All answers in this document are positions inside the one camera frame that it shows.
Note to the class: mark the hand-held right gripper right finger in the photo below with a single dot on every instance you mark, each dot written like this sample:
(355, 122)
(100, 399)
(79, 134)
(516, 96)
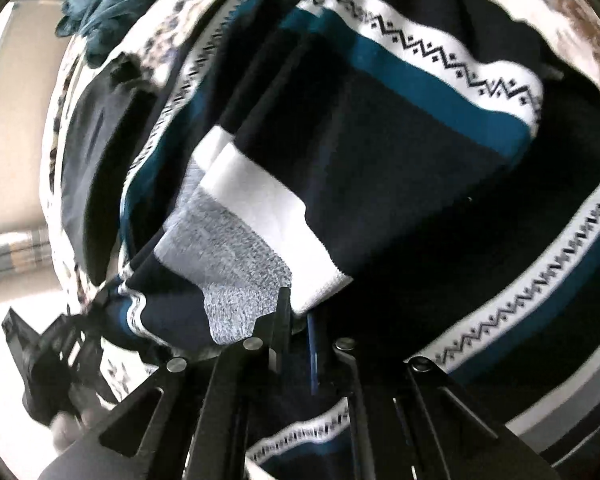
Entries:
(314, 355)

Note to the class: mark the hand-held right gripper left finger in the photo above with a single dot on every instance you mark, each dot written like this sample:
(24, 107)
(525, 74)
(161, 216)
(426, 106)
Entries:
(283, 321)

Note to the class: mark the navy teal striped knit sweater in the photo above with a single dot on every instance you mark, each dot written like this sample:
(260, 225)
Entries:
(405, 170)

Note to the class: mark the dark navy garment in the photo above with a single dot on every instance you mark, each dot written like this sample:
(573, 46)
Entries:
(90, 160)

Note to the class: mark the white printed blanket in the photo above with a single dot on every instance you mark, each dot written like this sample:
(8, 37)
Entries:
(155, 42)

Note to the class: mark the teal cloth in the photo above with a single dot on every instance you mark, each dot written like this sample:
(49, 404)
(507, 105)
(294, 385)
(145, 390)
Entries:
(100, 5)

